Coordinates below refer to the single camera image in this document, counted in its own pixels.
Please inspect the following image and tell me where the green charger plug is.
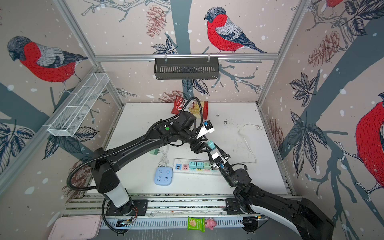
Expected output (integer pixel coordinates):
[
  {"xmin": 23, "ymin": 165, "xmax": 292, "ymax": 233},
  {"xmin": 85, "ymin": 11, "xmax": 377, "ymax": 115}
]
[
  {"xmin": 204, "ymin": 162, "xmax": 212, "ymax": 170},
  {"xmin": 150, "ymin": 148, "xmax": 160, "ymax": 156}
]

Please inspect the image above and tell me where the long white pastel power strip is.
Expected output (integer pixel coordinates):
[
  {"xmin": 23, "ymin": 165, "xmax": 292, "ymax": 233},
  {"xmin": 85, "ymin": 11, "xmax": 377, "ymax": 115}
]
[{"xmin": 173, "ymin": 158, "xmax": 221, "ymax": 176}]

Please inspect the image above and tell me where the blue charger plug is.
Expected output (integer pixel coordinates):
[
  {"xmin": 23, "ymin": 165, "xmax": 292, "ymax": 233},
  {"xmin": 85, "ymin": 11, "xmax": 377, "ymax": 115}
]
[{"xmin": 189, "ymin": 161, "xmax": 197, "ymax": 169}]

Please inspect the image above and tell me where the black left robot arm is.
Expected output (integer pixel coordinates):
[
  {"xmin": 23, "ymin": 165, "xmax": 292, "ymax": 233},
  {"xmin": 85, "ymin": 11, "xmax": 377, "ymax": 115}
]
[{"xmin": 67, "ymin": 97, "xmax": 206, "ymax": 215}]

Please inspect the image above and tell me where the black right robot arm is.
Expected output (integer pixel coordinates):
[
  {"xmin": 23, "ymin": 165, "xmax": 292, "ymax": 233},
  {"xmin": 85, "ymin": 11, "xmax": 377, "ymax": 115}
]
[{"xmin": 208, "ymin": 150, "xmax": 335, "ymax": 240}]

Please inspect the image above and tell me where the red white chips bag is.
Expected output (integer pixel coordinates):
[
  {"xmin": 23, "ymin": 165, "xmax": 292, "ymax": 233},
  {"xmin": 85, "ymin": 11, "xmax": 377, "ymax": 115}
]
[{"xmin": 171, "ymin": 97, "xmax": 209, "ymax": 120}]

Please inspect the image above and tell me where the blue square power strip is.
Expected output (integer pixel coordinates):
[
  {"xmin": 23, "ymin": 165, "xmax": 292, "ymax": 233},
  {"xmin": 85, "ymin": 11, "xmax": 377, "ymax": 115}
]
[{"xmin": 154, "ymin": 167, "xmax": 173, "ymax": 186}]

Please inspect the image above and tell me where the pink pig toy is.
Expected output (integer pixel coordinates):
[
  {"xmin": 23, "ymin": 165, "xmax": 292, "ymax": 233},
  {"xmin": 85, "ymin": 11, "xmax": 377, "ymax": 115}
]
[{"xmin": 205, "ymin": 218, "xmax": 217, "ymax": 231}]

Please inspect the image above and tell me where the green snack packet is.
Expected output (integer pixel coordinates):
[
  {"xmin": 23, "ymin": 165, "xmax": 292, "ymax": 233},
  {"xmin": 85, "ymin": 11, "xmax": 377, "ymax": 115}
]
[{"xmin": 187, "ymin": 217, "xmax": 206, "ymax": 233}]

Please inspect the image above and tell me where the pink tray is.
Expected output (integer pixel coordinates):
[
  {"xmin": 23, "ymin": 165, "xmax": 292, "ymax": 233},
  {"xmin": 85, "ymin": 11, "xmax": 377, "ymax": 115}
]
[{"xmin": 48, "ymin": 215, "xmax": 102, "ymax": 240}]

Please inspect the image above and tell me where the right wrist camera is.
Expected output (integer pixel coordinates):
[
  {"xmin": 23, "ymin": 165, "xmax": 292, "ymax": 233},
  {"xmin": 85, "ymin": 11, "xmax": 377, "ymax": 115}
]
[{"xmin": 212, "ymin": 153, "xmax": 228, "ymax": 169}]

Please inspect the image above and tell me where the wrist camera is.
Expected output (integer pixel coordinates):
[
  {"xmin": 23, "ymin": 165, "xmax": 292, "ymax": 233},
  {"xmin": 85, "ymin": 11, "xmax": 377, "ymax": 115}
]
[
  {"xmin": 197, "ymin": 121, "xmax": 215, "ymax": 138},
  {"xmin": 212, "ymin": 153, "xmax": 228, "ymax": 169}
]

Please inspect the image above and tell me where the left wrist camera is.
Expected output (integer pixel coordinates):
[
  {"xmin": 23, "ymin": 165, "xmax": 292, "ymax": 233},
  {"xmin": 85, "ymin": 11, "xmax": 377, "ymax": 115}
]
[{"xmin": 197, "ymin": 121, "xmax": 215, "ymax": 138}]

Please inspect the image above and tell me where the blue strip coiled cable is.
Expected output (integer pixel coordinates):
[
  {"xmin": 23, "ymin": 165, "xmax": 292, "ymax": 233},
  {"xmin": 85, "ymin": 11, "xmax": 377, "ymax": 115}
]
[{"xmin": 157, "ymin": 145, "xmax": 171, "ymax": 168}]

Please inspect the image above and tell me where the long strip white cable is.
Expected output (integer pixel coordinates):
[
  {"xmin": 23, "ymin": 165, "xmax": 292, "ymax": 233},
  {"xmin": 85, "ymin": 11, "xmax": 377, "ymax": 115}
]
[{"xmin": 237, "ymin": 123, "xmax": 264, "ymax": 165}]

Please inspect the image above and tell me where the black hanging wire basket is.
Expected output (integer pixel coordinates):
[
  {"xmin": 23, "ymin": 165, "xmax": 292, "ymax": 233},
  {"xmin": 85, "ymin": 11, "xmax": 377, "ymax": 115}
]
[{"xmin": 154, "ymin": 58, "xmax": 219, "ymax": 80}]

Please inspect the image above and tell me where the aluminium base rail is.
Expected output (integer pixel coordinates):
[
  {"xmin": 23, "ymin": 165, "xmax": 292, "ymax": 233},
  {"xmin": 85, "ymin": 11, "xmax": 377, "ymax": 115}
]
[{"xmin": 62, "ymin": 193, "xmax": 310, "ymax": 230}]

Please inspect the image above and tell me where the aluminium frame top bar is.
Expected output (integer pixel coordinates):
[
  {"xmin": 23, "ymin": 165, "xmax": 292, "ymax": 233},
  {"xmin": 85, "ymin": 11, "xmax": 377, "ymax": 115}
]
[{"xmin": 94, "ymin": 53, "xmax": 280, "ymax": 63}]

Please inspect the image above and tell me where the aluminium frame post back right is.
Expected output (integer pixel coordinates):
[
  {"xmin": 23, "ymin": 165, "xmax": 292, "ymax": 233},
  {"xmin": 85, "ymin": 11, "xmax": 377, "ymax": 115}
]
[{"xmin": 258, "ymin": 1, "xmax": 311, "ymax": 107}]

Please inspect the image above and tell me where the aluminium frame post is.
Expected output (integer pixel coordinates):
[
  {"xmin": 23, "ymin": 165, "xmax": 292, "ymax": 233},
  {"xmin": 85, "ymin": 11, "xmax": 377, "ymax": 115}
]
[
  {"xmin": 258, "ymin": 1, "xmax": 311, "ymax": 107},
  {"xmin": 53, "ymin": 0, "xmax": 124, "ymax": 108}
]

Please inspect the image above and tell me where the aluminium frame post back left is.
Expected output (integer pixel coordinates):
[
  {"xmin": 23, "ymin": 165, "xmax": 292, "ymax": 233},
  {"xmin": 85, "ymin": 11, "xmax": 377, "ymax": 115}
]
[{"xmin": 53, "ymin": 0, "xmax": 124, "ymax": 108}]

